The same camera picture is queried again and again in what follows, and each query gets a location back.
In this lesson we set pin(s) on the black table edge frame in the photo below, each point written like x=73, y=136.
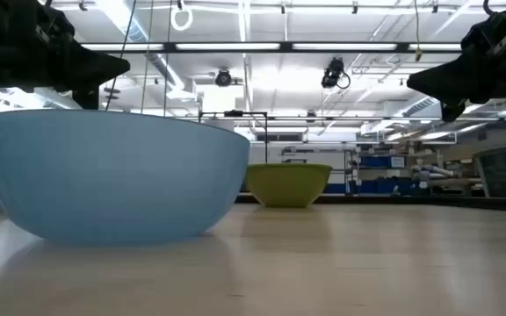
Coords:
x=389, y=200

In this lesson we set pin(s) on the green bowl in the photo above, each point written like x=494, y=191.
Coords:
x=287, y=186

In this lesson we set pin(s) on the overhead light bar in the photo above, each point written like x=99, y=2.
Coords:
x=286, y=46

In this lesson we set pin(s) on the silver ceiling duct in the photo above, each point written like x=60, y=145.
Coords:
x=156, y=61

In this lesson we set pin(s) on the large blue bowl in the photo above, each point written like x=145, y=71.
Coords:
x=112, y=175

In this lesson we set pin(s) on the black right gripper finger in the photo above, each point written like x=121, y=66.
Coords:
x=442, y=81

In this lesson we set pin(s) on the blue storage bin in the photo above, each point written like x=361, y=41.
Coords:
x=378, y=187
x=373, y=161

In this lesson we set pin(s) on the round black ceiling device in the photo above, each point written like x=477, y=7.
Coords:
x=223, y=78

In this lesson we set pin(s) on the black frame stand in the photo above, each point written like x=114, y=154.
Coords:
x=265, y=140

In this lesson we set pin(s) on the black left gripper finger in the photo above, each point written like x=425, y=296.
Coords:
x=99, y=68

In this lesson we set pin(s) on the black overhead camera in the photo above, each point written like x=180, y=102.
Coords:
x=333, y=72

